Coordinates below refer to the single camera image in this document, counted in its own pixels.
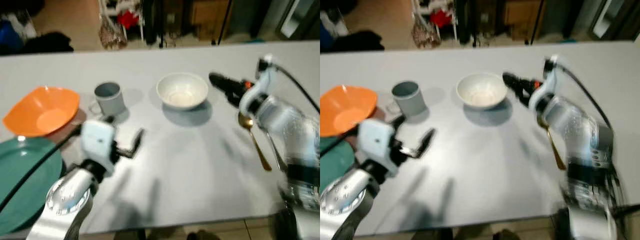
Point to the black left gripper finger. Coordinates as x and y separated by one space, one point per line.
422 146
107 119
135 147
398 120

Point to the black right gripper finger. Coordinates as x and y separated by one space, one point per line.
514 79
220 79
520 92
227 91

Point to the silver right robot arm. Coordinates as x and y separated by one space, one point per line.
582 135
287 130

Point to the grey mug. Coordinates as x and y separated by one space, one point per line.
411 99
111 99

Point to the white ceramic bowl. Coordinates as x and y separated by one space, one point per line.
182 91
481 91

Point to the orange plastic bowl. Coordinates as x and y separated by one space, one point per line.
345 110
42 112

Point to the gold spoon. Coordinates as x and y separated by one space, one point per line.
256 144
554 146

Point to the brown wooden cabinet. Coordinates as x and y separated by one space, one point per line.
522 19
209 19

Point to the green plate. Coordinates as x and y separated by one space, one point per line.
332 162
22 185

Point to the silver cutlery piece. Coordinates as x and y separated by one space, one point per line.
275 152

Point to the woven mesh bag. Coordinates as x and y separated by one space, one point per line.
425 34
112 36

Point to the black bag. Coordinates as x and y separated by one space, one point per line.
47 43
352 41

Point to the grey appliance with window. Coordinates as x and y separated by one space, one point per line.
612 17
297 17

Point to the red cloth item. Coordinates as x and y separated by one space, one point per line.
128 19
441 18

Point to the white metal rack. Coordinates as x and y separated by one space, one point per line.
425 11
112 12

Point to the blue bag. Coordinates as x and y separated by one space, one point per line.
9 35

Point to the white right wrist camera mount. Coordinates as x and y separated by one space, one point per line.
547 90
260 87

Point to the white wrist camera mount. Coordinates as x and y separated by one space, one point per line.
375 141
547 90
97 140
260 87

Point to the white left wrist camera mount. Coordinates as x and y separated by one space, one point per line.
97 140
375 141

